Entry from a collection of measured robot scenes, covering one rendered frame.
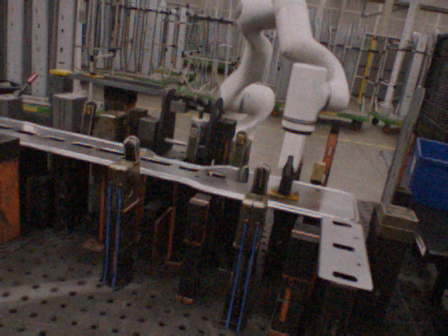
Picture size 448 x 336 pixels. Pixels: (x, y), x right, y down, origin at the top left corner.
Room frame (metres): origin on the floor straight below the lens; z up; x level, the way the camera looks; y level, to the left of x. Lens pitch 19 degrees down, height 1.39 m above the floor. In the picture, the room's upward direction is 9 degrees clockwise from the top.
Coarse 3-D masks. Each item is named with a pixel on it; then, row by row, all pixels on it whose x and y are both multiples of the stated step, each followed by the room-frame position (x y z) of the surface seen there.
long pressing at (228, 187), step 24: (0, 120) 1.31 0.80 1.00; (24, 144) 1.12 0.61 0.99; (48, 144) 1.14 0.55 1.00; (72, 144) 1.17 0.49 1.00; (96, 144) 1.21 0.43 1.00; (120, 144) 1.24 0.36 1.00; (144, 168) 1.06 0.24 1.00; (168, 168) 1.09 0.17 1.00; (192, 168) 1.13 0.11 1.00; (216, 168) 1.16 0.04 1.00; (216, 192) 0.98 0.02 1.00; (240, 192) 0.99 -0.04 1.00; (312, 192) 1.08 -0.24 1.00; (336, 192) 1.11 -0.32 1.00; (312, 216) 0.93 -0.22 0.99; (336, 216) 0.93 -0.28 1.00
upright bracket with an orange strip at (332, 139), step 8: (336, 120) 1.19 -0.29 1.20; (336, 128) 1.19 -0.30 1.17; (328, 136) 1.20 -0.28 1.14; (336, 136) 1.18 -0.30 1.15; (328, 144) 1.19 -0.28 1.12; (328, 152) 1.19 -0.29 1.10; (328, 160) 1.19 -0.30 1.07; (328, 168) 1.18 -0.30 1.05; (328, 176) 1.18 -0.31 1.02; (320, 184) 1.19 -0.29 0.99; (312, 224) 1.19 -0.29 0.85
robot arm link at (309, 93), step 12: (300, 72) 0.98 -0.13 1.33; (312, 72) 0.97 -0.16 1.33; (324, 72) 0.98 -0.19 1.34; (300, 84) 0.97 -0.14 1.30; (312, 84) 0.97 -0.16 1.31; (324, 84) 0.99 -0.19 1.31; (288, 96) 1.00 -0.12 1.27; (300, 96) 0.97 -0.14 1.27; (312, 96) 0.97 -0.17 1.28; (324, 96) 0.98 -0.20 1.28; (288, 108) 0.99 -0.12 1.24; (300, 108) 0.97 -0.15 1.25; (312, 108) 0.97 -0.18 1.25; (324, 108) 0.99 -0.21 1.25; (300, 120) 0.97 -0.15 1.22; (312, 120) 0.98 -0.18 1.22
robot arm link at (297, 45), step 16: (288, 16) 1.13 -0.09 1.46; (304, 16) 1.14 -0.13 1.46; (288, 32) 1.10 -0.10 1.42; (304, 32) 1.09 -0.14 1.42; (288, 48) 1.08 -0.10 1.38; (304, 48) 1.08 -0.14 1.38; (320, 48) 1.07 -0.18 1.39; (320, 64) 1.08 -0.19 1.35; (336, 64) 1.06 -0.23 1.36; (336, 80) 1.03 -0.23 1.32; (336, 96) 0.99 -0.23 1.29; (336, 112) 1.02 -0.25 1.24
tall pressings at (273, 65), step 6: (318, 18) 10.91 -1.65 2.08; (318, 24) 10.42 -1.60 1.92; (264, 30) 10.74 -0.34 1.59; (276, 36) 10.74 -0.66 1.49; (276, 42) 10.73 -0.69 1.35; (276, 48) 10.72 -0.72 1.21; (276, 54) 10.70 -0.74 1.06; (270, 60) 10.65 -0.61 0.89; (276, 60) 10.68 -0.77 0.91; (270, 66) 10.68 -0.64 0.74; (276, 66) 10.60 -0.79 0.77; (270, 72) 10.68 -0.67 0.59; (276, 72) 10.82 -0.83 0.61; (270, 78) 10.66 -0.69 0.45
